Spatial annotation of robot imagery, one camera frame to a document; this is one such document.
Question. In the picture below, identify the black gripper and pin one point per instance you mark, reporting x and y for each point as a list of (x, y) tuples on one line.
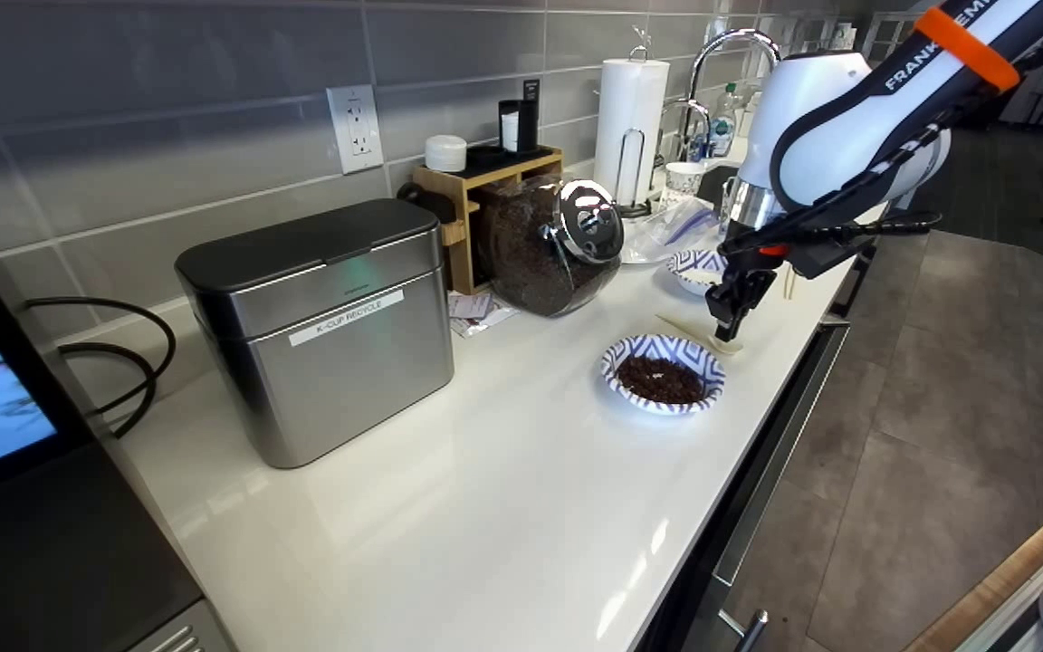
[(749, 265)]

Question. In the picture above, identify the large coffee bean heap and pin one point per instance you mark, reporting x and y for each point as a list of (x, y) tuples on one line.
[(662, 380)]

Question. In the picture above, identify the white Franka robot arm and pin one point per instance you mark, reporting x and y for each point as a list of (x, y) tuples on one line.
[(833, 133)]

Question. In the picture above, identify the blue patterned bowl few beans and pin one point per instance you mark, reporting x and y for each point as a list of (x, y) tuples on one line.
[(688, 275)]

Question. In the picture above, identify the blue patterned bowl many beans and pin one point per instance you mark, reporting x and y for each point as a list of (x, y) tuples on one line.
[(615, 364)]

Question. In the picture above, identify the glass coffee bean jar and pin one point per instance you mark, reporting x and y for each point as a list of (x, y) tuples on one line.
[(532, 257)]

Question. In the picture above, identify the clear plastic bag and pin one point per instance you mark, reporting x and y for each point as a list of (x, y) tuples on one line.
[(666, 234)]

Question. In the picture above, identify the plain white cup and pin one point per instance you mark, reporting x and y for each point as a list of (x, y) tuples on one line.
[(685, 177)]

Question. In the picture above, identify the metal paper towel holder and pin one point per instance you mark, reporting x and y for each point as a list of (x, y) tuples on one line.
[(620, 158)]

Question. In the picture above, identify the dish soap bottle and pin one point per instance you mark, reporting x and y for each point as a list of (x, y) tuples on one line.
[(725, 119)]

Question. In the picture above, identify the white paper towel roll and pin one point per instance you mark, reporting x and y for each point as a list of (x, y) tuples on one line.
[(636, 101)]

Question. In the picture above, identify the chrome kitchen faucet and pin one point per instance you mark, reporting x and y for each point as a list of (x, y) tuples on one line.
[(725, 37)]

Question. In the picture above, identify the wooden countertop organizer shelf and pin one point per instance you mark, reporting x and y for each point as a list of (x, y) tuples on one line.
[(464, 223)]

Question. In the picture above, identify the tall black box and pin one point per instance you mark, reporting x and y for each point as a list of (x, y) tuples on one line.
[(528, 114)]

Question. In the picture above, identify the black box with white label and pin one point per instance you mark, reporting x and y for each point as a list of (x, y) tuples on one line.
[(507, 128)]

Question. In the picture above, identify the small white round jar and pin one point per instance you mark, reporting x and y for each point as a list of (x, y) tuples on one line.
[(446, 152)]

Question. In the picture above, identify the wooden board edge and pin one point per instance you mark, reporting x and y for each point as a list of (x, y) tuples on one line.
[(1003, 573)]

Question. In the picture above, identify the stainless steel countertop bin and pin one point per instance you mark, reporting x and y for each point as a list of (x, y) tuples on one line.
[(341, 364)]

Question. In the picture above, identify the dark grey appliance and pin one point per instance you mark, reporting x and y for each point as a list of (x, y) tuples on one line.
[(50, 567)]

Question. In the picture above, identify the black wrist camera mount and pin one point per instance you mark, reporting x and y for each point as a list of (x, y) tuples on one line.
[(848, 246)]

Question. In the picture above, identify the white wall power outlet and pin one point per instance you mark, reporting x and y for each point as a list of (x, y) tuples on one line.
[(357, 128)]

